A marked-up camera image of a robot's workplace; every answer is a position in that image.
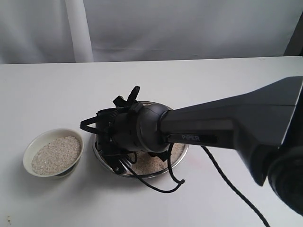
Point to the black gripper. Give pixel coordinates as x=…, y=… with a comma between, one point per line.
x=116, y=137

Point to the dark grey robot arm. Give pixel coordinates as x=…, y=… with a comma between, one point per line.
x=264, y=126

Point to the rice heap on plate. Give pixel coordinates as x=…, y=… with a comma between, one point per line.
x=144, y=164

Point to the white ceramic bowl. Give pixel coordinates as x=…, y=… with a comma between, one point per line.
x=36, y=144

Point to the white backdrop curtain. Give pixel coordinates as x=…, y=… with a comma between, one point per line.
x=62, y=31

